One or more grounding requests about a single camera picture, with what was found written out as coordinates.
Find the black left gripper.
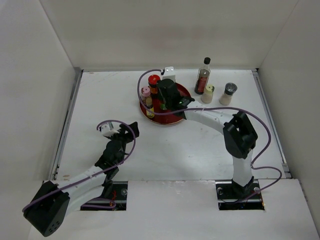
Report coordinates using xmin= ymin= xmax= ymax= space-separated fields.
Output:
xmin=106 ymin=122 xmax=138 ymax=152

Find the red-lid chili sauce jar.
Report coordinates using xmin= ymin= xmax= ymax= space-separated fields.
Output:
xmin=148 ymin=74 xmax=161 ymax=98

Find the pink-cap spice jar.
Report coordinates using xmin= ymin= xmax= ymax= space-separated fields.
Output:
xmin=140 ymin=86 xmax=151 ymax=105

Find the small oil bottle cork cap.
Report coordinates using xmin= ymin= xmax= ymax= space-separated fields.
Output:
xmin=145 ymin=97 xmax=155 ymax=119

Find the chili sauce bottle yellow cap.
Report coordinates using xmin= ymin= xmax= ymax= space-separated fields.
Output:
xmin=159 ymin=100 xmax=167 ymax=111

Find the tall soy sauce bottle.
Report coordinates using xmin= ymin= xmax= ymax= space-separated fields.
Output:
xmin=194 ymin=57 xmax=211 ymax=95

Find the white bottle cream cap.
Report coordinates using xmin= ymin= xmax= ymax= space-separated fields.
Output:
xmin=201 ymin=84 xmax=215 ymax=104

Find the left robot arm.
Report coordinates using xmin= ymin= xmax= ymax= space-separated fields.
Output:
xmin=22 ymin=120 xmax=140 ymax=237

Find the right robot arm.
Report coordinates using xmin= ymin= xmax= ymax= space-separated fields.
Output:
xmin=157 ymin=78 xmax=258 ymax=198

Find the black-top glass grinder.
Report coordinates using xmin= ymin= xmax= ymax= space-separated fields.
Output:
xmin=219 ymin=82 xmax=238 ymax=106

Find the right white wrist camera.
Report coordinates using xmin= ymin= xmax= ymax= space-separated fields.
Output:
xmin=161 ymin=66 xmax=176 ymax=82

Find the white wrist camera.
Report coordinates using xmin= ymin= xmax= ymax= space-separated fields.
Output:
xmin=98 ymin=122 xmax=119 ymax=137
xmin=161 ymin=66 xmax=176 ymax=82

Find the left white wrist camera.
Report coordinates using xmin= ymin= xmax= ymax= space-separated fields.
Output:
xmin=98 ymin=122 xmax=119 ymax=137

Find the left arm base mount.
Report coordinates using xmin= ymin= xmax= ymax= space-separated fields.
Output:
xmin=80 ymin=181 xmax=128 ymax=211

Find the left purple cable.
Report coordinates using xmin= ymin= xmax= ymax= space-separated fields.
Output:
xmin=22 ymin=119 xmax=137 ymax=213

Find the purple cable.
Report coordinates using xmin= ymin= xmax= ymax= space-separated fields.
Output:
xmin=137 ymin=68 xmax=283 ymax=203
xmin=22 ymin=119 xmax=137 ymax=213

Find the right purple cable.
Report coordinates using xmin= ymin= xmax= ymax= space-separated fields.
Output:
xmin=137 ymin=68 xmax=283 ymax=203

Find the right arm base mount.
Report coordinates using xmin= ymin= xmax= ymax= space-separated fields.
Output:
xmin=215 ymin=180 xmax=265 ymax=211

